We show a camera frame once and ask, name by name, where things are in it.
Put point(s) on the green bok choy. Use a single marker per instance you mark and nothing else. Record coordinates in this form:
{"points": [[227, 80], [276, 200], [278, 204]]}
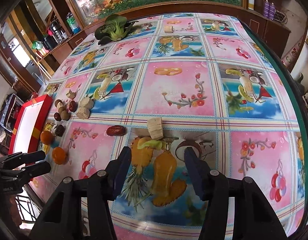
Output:
{"points": [[115, 28]]}

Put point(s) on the dark wrinkled red date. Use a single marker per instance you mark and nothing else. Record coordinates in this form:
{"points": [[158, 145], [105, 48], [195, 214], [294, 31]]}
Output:
{"points": [[59, 130]]}

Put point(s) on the wooden cabinet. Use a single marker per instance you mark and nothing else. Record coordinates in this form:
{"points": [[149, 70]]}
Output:
{"points": [[274, 34]]}

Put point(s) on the red white tray box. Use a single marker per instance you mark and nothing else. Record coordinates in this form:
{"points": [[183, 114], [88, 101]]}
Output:
{"points": [[28, 126]]}

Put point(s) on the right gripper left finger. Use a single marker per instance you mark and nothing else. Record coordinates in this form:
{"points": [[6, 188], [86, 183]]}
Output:
{"points": [[116, 173]]}

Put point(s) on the orange tangerine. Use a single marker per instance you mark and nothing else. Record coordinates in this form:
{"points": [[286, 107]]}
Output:
{"points": [[46, 137], [59, 156]]}

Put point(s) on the fruit pattern tablecloth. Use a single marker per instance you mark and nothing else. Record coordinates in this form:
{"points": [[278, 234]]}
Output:
{"points": [[216, 92]]}

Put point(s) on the beige round cake piece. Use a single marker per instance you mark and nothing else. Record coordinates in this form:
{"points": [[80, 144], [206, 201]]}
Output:
{"points": [[155, 128]]}

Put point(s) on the purple bottles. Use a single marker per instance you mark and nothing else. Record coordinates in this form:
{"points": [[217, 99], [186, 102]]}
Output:
{"points": [[269, 10]]}

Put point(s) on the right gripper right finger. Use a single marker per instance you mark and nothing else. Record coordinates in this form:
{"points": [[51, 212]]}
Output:
{"points": [[199, 173]]}

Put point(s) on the plastic water bottle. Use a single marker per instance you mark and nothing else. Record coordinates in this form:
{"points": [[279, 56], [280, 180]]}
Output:
{"points": [[72, 23]]}

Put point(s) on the beige cake cube far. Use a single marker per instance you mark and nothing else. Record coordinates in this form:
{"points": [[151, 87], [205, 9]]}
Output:
{"points": [[168, 29]]}

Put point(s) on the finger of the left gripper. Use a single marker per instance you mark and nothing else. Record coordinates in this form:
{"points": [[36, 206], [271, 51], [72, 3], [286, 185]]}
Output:
{"points": [[15, 160], [35, 170]]}

